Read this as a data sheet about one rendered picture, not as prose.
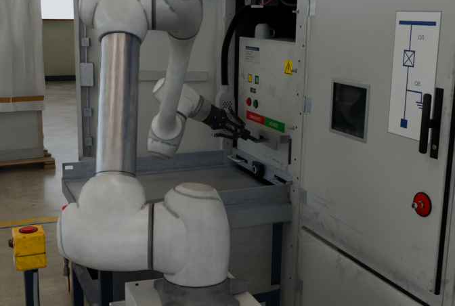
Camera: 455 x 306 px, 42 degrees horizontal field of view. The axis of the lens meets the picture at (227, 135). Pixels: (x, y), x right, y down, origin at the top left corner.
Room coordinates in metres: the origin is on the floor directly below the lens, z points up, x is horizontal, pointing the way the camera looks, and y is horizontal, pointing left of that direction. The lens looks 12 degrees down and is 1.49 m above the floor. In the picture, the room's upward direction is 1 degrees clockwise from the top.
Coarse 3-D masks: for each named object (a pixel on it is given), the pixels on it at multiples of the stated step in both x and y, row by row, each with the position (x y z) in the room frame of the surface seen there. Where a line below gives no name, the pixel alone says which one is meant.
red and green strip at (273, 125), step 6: (246, 114) 2.40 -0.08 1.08; (252, 114) 2.36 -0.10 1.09; (258, 114) 2.31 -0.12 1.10; (252, 120) 2.36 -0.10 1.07; (258, 120) 2.31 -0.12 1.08; (264, 120) 2.26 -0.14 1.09; (270, 120) 2.22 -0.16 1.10; (270, 126) 2.21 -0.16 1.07; (276, 126) 2.17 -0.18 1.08; (282, 126) 2.13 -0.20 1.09; (282, 132) 2.13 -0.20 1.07
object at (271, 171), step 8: (232, 152) 2.50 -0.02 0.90; (240, 152) 2.42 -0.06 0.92; (248, 160) 2.35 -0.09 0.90; (256, 160) 2.29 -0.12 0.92; (248, 168) 2.35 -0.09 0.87; (264, 168) 2.23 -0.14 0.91; (272, 168) 2.17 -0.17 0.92; (264, 176) 2.22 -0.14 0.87; (272, 176) 2.16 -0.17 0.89; (280, 176) 2.11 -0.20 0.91; (288, 176) 2.05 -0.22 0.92
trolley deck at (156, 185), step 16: (144, 176) 2.30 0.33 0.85; (160, 176) 2.30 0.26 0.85; (176, 176) 2.30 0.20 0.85; (192, 176) 2.31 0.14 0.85; (208, 176) 2.31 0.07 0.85; (224, 176) 2.32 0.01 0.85; (240, 176) 2.32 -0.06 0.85; (64, 192) 2.19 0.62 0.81; (80, 192) 2.07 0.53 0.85; (160, 192) 2.08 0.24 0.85; (256, 208) 1.92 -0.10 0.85; (272, 208) 1.93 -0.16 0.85; (288, 208) 1.95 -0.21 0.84; (240, 224) 1.88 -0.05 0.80; (256, 224) 1.90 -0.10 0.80
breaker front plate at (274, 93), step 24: (240, 48) 2.47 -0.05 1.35; (264, 48) 2.28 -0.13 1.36; (288, 48) 2.11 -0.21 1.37; (240, 72) 2.47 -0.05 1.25; (264, 72) 2.27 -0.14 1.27; (240, 96) 2.46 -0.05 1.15; (264, 96) 2.27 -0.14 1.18; (288, 96) 2.10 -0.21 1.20; (288, 120) 2.09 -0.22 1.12; (240, 144) 2.45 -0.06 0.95; (264, 144) 2.25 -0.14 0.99; (288, 168) 2.08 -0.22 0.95
